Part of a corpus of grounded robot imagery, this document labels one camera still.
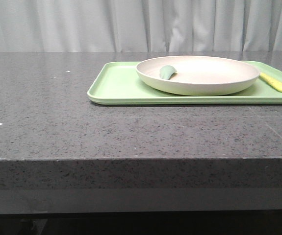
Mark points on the white round plate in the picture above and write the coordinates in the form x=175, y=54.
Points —
x=199, y=75

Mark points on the yellow plastic fork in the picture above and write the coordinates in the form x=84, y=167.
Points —
x=275, y=84

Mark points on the light green serving tray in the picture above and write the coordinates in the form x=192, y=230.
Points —
x=119, y=84

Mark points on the pale green plastic spoon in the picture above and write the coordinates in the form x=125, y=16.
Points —
x=166, y=72

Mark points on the white pleated curtain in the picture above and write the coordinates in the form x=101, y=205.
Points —
x=140, y=25

